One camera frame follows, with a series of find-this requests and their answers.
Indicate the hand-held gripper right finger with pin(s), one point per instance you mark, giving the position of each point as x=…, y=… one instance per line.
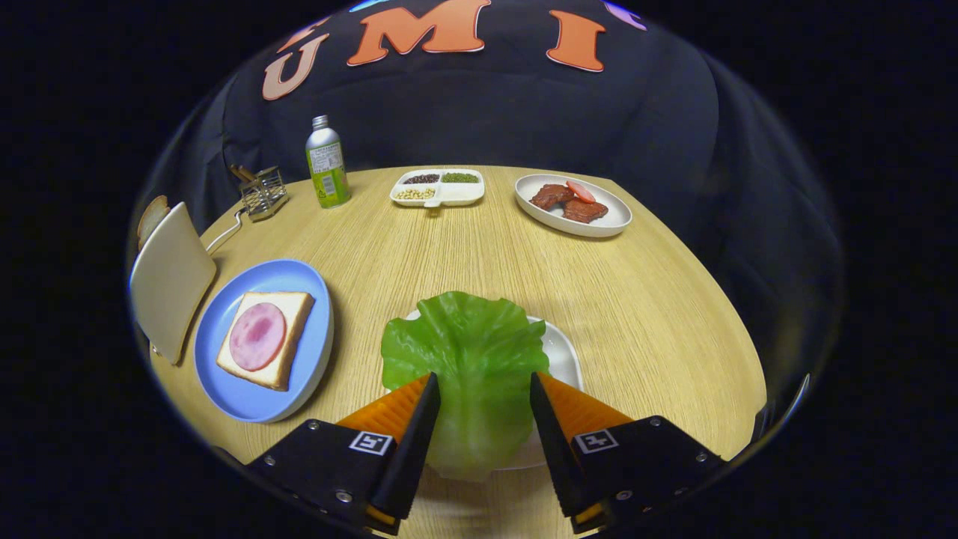
x=554, y=449

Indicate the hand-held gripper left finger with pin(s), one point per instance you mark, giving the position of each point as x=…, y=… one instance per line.
x=408, y=449

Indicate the green lettuce leaf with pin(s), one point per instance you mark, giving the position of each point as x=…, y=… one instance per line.
x=479, y=359

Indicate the browned toast slice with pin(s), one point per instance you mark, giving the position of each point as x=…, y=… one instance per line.
x=150, y=221

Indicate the small white dish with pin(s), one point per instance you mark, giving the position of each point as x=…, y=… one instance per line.
x=563, y=355

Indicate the blue plate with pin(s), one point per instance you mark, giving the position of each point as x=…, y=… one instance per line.
x=254, y=400

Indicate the white bread slice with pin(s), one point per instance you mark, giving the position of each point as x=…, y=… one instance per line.
x=296, y=318

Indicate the pink ham slice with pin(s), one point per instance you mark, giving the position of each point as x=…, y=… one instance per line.
x=257, y=337

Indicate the white oval plate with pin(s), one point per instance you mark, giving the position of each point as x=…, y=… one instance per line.
x=606, y=217

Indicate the dark red meat piece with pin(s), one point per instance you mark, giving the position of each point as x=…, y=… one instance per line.
x=585, y=212
x=550, y=196

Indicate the pink red food slice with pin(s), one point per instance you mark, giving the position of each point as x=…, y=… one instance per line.
x=581, y=192

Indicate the white divided bean dish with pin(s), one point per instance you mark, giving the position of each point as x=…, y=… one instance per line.
x=460, y=193

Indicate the white toaster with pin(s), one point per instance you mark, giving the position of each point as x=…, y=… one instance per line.
x=172, y=281

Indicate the silver green bottle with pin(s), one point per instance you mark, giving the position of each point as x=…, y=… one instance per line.
x=328, y=168

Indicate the brown utensils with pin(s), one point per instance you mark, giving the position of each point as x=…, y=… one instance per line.
x=243, y=174

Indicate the black backdrop cloth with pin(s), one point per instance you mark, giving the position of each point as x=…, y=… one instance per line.
x=479, y=120

